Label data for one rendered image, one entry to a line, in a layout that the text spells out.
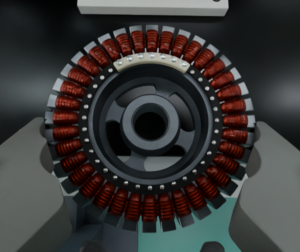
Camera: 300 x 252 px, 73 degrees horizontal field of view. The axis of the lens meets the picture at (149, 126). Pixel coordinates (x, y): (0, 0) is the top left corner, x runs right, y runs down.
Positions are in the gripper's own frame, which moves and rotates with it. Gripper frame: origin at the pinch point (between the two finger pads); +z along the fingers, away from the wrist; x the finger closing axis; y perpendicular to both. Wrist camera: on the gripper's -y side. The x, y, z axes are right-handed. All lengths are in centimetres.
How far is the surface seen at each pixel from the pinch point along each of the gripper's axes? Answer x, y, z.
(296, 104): 14.2, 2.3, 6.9
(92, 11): -6.0, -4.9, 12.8
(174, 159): 2.7, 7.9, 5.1
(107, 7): -4.4, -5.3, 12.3
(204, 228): 26, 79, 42
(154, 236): 4, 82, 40
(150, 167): 0.2, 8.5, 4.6
